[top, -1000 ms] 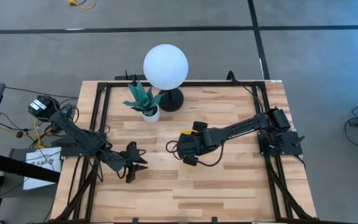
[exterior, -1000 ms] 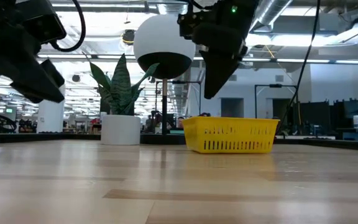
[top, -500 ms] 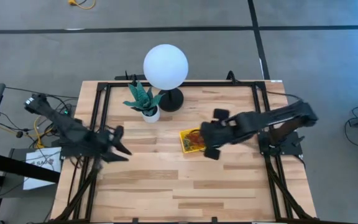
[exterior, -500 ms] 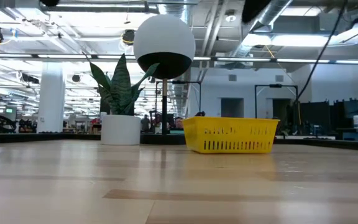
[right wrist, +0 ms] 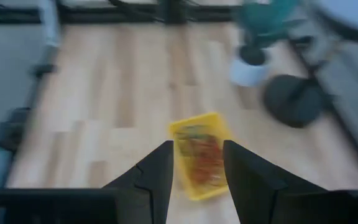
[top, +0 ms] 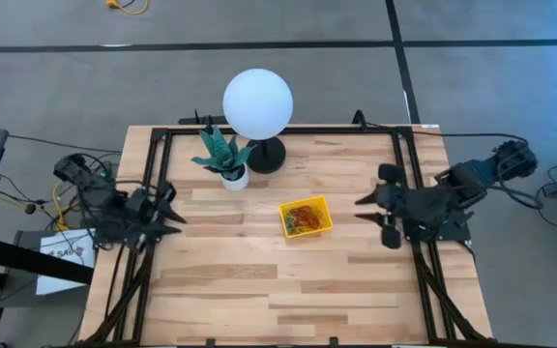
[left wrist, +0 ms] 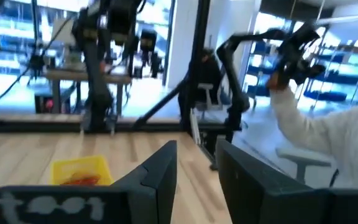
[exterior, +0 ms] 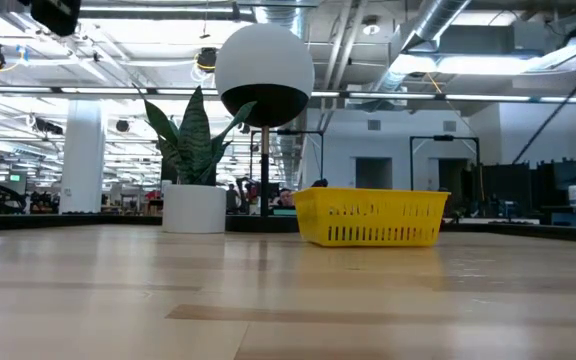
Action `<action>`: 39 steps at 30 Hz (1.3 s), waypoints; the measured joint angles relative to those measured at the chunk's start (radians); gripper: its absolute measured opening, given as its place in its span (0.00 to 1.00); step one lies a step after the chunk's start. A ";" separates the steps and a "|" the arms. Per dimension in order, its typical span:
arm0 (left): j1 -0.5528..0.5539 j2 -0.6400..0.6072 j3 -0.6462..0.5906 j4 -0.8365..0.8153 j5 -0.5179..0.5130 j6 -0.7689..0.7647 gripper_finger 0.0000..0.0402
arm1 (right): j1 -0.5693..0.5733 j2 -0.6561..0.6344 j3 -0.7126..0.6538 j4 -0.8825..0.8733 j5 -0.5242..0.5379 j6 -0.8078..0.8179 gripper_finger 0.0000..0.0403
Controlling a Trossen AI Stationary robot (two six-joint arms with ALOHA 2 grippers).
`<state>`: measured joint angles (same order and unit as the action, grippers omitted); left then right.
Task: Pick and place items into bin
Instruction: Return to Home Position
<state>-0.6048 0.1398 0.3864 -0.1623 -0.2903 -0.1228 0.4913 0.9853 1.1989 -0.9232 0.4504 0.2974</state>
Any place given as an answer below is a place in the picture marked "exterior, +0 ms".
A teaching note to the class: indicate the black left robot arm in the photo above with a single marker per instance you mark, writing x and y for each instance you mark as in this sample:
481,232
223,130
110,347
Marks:
58,15

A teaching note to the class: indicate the yellow plastic slotted bin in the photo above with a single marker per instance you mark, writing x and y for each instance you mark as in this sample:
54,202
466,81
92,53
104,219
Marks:
368,205

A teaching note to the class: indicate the person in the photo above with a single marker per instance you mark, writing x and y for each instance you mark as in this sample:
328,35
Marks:
231,197
285,198

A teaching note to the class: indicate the white plant pot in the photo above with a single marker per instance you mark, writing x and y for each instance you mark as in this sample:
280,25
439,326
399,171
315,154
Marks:
193,210

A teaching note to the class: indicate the green snake plant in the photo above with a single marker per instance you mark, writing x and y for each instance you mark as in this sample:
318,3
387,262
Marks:
193,140

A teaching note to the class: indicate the white globe lamp black stand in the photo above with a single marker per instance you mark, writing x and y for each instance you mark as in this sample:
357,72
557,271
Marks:
263,60

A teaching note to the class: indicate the white pillar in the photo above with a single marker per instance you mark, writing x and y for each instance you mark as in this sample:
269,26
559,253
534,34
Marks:
82,160

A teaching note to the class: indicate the black partition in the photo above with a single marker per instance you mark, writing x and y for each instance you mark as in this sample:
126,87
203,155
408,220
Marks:
518,187

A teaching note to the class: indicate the green exit sign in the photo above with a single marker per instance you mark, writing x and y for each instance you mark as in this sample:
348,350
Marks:
14,177

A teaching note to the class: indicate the white bottle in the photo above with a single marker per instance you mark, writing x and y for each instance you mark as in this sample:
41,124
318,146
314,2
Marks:
575,196

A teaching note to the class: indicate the black aluminium table frame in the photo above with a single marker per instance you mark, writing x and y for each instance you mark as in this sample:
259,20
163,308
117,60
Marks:
248,223

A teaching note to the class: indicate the silver air duct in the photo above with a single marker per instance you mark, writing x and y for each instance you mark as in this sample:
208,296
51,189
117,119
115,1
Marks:
433,20

